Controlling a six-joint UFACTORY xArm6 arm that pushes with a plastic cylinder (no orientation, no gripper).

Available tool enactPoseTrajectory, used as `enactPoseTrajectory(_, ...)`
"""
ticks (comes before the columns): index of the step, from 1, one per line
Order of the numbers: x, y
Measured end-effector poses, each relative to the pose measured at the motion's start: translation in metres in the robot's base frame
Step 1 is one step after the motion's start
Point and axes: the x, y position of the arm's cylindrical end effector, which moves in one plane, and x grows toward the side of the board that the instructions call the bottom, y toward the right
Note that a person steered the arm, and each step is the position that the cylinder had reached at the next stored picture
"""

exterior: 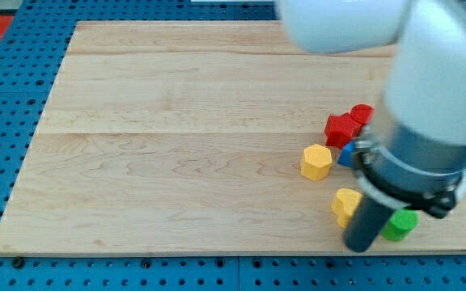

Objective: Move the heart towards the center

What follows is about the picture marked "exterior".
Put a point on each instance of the yellow heart block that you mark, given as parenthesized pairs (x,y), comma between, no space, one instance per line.
(344,204)

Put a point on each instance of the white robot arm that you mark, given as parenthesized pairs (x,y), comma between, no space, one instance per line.
(413,152)

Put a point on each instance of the light wooden board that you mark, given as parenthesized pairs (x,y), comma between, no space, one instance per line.
(178,138)

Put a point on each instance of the yellow hexagon block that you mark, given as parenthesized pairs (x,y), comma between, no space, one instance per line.
(316,162)

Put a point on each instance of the red star block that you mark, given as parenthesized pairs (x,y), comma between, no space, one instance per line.
(340,130)

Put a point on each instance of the blue block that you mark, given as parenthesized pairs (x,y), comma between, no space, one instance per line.
(345,158)

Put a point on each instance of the red cylinder block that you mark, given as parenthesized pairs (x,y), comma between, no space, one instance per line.
(362,113)

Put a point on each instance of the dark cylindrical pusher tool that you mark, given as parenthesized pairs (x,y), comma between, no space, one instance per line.
(369,218)

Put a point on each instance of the green cylinder block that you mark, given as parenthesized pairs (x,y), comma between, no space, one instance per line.
(400,225)

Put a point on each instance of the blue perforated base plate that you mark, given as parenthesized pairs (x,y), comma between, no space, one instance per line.
(34,36)

